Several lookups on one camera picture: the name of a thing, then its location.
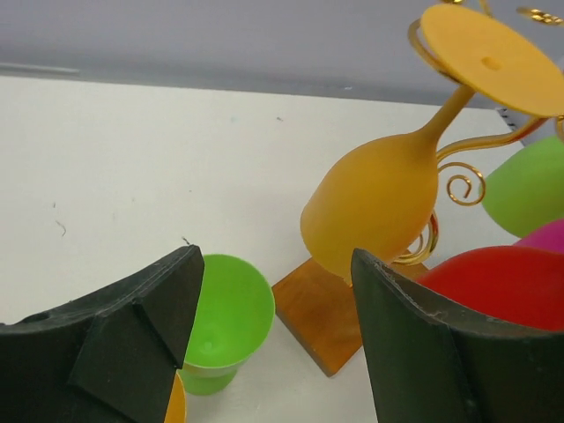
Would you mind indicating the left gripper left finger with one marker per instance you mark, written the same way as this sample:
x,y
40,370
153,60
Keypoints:
x,y
109,356

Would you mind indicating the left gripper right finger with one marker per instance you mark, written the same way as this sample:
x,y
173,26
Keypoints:
x,y
498,371

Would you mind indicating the orange wine glass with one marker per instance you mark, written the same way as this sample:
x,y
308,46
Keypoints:
x,y
380,196
177,408

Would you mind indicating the red wine glass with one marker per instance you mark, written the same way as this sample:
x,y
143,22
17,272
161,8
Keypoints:
x,y
515,284

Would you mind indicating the green wine glass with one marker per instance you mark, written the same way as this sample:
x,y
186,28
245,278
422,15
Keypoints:
x,y
526,191
235,313

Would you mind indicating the magenta wine glass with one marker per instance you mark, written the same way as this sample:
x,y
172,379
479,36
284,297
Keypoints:
x,y
549,237

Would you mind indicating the wooden rack base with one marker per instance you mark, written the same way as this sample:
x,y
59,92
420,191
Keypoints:
x,y
321,317

